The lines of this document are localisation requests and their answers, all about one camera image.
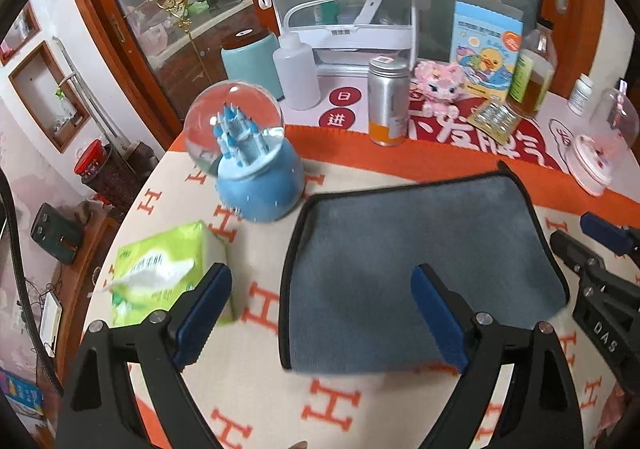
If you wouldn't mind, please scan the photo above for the blue castle snow globe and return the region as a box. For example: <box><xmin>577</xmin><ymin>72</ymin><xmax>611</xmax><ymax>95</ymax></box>
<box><xmin>182</xmin><ymin>80</ymin><xmax>305</xmax><ymax>223</ymax></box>

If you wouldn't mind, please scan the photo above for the foil pill blister pack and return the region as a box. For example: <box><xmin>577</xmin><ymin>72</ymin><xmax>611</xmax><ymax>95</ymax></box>
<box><xmin>468</xmin><ymin>100</ymin><xmax>522</xmax><ymax>146</ymax></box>

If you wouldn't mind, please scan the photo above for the purple and grey towel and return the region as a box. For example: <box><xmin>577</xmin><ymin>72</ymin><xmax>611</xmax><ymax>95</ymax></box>
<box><xmin>279</xmin><ymin>166</ymin><xmax>570</xmax><ymax>375</ymax></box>

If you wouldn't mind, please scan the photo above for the black cable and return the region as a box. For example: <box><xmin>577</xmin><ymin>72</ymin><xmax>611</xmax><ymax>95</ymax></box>
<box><xmin>0</xmin><ymin>168</ymin><xmax>64</xmax><ymax>397</ymax></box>

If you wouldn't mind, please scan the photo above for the dark green handbag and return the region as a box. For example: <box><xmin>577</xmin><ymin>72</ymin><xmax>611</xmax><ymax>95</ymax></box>
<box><xmin>30</xmin><ymin>202</ymin><xmax>84</xmax><ymax>265</ymax></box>

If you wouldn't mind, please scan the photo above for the teal canister brown lid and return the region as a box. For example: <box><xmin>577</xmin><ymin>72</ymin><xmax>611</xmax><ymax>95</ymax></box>
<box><xmin>221</xmin><ymin>27</ymin><xmax>283</xmax><ymax>100</ymax></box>

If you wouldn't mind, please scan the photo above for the silver orange can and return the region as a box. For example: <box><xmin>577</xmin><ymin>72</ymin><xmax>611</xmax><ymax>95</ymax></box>
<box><xmin>368</xmin><ymin>55</ymin><xmax>410</xmax><ymax>147</ymax></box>

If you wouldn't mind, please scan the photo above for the green tissue pack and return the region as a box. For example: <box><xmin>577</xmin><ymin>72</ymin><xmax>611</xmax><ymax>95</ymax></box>
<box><xmin>86</xmin><ymin>221</ymin><xmax>227</xmax><ymax>327</ymax></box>

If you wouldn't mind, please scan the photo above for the orange beige H-pattern tablecloth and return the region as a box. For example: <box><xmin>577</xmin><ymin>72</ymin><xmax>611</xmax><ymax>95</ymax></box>
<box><xmin>114</xmin><ymin>97</ymin><xmax>639</xmax><ymax>448</ymax></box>

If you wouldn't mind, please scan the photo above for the pink glass dome ornament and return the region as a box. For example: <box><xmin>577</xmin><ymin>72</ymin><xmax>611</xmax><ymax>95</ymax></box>
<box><xmin>566</xmin><ymin>88</ymin><xmax>639</xmax><ymax>197</ymax></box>

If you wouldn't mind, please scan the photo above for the white clear storage box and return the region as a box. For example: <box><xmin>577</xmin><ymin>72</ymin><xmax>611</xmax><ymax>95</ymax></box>
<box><xmin>271</xmin><ymin>0</ymin><xmax>431</xmax><ymax>76</ymax></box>

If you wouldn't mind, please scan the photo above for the small white pill bottle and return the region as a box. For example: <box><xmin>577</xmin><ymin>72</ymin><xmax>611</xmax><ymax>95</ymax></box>
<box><xmin>567</xmin><ymin>73</ymin><xmax>593</xmax><ymax>116</ymax></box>

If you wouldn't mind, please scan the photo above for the red lidded jar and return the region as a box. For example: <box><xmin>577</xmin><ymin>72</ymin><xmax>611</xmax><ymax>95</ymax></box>
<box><xmin>74</xmin><ymin>139</ymin><xmax>107</xmax><ymax>178</ymax></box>

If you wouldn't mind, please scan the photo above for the blue duck carton box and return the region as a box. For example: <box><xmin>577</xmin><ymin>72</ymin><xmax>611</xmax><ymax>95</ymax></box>
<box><xmin>449</xmin><ymin>0</ymin><xmax>523</xmax><ymax>104</ymax></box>

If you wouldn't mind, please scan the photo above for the white translucent plastic bottle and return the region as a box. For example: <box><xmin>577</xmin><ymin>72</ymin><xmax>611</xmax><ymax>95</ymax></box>
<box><xmin>272</xmin><ymin>32</ymin><xmax>321</xmax><ymax>111</ymax></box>

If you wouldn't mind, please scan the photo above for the glass bottle amber liquid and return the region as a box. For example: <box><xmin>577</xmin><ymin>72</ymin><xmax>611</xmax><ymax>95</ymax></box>
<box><xmin>506</xmin><ymin>18</ymin><xmax>558</xmax><ymax>119</ymax></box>

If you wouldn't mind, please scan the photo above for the pink plush toy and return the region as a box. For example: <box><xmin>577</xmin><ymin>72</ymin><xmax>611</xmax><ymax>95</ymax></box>
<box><xmin>414</xmin><ymin>60</ymin><xmax>465</xmax><ymax>120</ymax></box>

